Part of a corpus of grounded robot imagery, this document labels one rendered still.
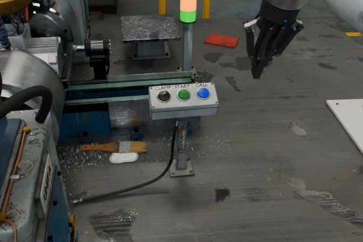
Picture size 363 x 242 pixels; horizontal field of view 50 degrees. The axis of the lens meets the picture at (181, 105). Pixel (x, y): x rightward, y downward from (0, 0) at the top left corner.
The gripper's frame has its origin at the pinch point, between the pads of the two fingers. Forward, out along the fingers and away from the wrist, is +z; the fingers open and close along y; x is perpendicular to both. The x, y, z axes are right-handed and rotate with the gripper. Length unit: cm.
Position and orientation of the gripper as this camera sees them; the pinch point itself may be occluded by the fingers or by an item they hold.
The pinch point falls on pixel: (258, 65)
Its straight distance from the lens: 93.9
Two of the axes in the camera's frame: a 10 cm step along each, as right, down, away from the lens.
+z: -0.8, 5.5, 8.3
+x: 1.4, 8.3, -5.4
